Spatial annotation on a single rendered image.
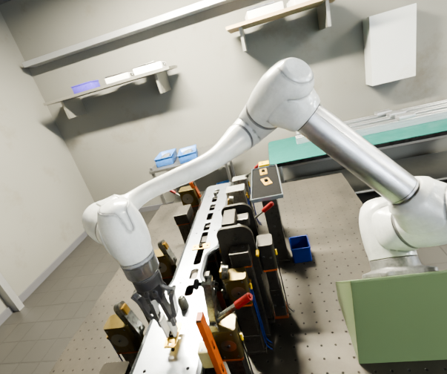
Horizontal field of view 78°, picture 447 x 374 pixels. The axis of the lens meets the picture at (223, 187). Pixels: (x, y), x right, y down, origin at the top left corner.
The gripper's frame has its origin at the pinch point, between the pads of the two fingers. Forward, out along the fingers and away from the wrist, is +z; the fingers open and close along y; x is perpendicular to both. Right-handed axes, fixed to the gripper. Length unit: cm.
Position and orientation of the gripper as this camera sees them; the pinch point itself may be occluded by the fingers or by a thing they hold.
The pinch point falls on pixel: (168, 325)
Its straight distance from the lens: 93.1
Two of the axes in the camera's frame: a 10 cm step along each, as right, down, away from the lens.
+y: -9.6, 1.9, 1.9
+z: 2.5, 8.9, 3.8
